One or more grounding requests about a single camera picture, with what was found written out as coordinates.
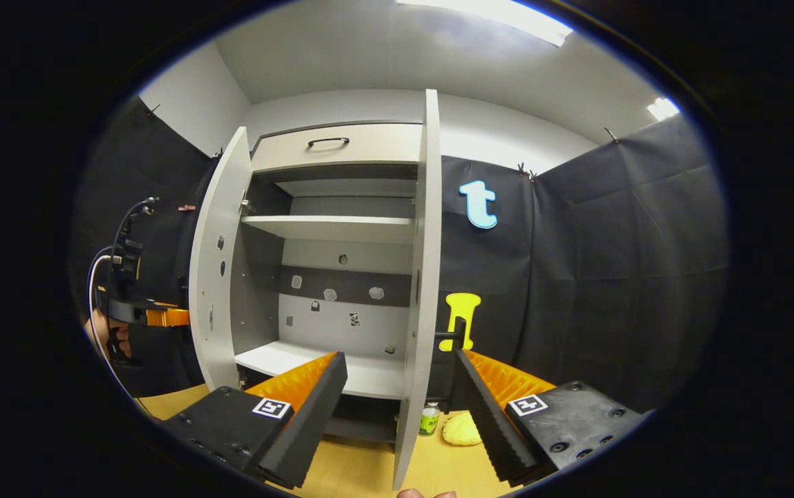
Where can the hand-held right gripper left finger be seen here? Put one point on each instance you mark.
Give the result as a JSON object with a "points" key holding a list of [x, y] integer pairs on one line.
{"points": [[307, 429]]}

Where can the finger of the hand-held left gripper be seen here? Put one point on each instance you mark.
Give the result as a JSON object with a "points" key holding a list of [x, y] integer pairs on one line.
{"points": [[141, 311]]}

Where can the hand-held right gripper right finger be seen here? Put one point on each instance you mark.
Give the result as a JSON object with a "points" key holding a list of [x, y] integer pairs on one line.
{"points": [[487, 429]]}

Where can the white cabinet door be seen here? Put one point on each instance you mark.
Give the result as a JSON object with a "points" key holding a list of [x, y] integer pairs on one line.
{"points": [[419, 277], [220, 228]]}

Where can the white double-door shoe cabinet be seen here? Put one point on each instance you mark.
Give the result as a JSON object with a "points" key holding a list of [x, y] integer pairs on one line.
{"points": [[342, 325]]}

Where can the white cabinet shelf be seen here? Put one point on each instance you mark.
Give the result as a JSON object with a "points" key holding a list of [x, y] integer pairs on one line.
{"points": [[348, 187], [369, 373], [328, 227]]}

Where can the yellow fluffy cloth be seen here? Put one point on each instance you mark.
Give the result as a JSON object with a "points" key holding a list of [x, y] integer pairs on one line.
{"points": [[463, 429]]}

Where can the green label plastic bottle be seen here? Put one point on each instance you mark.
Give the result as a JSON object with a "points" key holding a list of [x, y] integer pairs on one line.
{"points": [[429, 420]]}

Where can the black backdrop cloth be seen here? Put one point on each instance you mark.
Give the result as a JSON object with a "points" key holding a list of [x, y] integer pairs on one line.
{"points": [[611, 277]]}

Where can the small ceiling light panel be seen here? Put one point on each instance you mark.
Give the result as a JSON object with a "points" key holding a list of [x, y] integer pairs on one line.
{"points": [[663, 108]]}

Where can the long ceiling light panel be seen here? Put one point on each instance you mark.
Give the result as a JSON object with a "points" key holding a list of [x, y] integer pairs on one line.
{"points": [[508, 14]]}

